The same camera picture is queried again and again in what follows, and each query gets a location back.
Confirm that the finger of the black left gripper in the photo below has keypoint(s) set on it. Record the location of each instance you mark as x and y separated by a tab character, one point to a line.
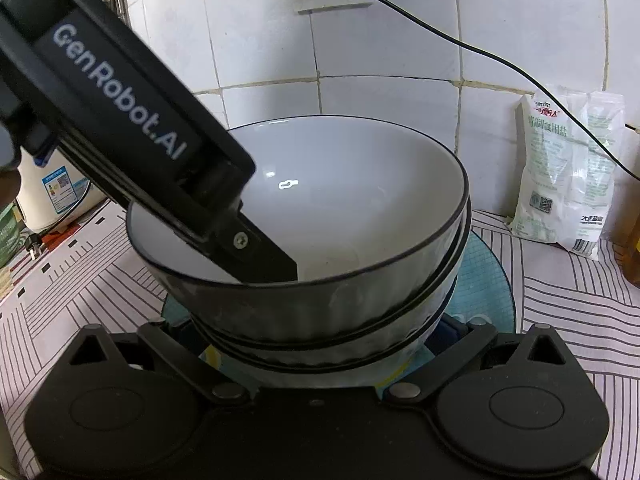
246	253

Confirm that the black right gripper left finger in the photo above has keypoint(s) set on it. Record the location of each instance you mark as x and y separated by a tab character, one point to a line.
180	348

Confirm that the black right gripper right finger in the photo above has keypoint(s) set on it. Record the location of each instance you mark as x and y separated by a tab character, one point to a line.
455	347

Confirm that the blue fried egg plate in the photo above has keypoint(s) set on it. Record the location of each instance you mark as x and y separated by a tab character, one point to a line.
483	293

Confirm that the white ribbed bowl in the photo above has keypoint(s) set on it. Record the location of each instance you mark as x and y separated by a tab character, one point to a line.
345	324
372	360

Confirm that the left hand with pink nails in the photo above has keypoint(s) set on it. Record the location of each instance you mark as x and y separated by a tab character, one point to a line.
10	184

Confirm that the white rice cooker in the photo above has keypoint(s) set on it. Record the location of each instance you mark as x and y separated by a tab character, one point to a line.
48	193

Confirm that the striped white table mat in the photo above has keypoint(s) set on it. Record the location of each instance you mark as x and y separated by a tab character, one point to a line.
94	276

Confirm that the yellow label cooking wine bottle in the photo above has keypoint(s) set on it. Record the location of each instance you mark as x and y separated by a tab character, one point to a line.
631	256

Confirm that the white salt bag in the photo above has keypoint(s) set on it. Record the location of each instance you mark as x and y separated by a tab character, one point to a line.
567	184

